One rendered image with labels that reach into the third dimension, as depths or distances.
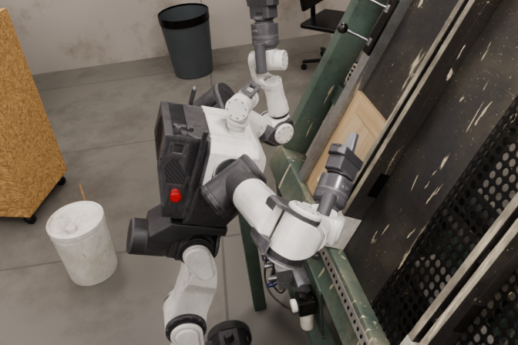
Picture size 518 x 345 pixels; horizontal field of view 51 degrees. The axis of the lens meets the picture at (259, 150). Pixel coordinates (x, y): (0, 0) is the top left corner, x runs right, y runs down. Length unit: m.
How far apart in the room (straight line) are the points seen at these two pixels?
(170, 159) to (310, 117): 0.86
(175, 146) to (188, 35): 3.42
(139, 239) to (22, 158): 1.97
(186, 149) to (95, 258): 1.67
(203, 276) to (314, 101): 0.83
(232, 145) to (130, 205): 2.20
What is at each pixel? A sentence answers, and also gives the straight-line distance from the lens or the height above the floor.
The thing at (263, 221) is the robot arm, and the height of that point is 1.38.
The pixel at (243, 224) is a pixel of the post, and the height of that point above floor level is 0.57.
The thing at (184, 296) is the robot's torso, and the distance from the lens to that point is 1.87.
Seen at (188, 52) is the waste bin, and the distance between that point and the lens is 4.90.
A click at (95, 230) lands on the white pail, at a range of 2.94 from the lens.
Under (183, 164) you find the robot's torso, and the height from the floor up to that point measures 1.32.
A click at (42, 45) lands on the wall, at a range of 5.79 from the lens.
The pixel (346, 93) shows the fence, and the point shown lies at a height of 1.23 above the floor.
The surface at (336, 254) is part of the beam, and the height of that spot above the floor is 0.90.
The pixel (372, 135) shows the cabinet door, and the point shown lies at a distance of 1.75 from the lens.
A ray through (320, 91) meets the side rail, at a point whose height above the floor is 1.13.
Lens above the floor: 2.13
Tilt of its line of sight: 34 degrees down
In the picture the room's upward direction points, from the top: 7 degrees counter-clockwise
